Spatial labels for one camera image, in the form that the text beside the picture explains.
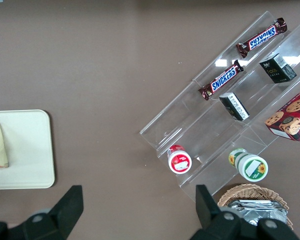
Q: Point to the red lid cup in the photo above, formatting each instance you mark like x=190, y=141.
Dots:
x=180, y=161

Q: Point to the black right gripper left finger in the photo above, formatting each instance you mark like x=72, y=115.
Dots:
x=62, y=215

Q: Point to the silver foil packets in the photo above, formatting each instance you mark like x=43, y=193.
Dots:
x=255, y=212

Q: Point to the Snickers bar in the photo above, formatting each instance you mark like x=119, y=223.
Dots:
x=261, y=37
x=221, y=81

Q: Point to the light wicker basket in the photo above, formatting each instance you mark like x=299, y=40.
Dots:
x=252, y=190

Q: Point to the green lid cup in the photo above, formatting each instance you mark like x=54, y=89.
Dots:
x=252, y=168

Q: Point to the clear acrylic step display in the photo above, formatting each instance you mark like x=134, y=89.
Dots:
x=190, y=120

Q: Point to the small black box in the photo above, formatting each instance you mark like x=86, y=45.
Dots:
x=277, y=70
x=233, y=107

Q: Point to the beige plastic tray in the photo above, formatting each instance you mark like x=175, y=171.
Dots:
x=27, y=150

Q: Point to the red cookie box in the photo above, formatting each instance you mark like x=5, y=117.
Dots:
x=292, y=117

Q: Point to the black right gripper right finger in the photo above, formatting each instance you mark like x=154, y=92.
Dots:
x=210, y=220

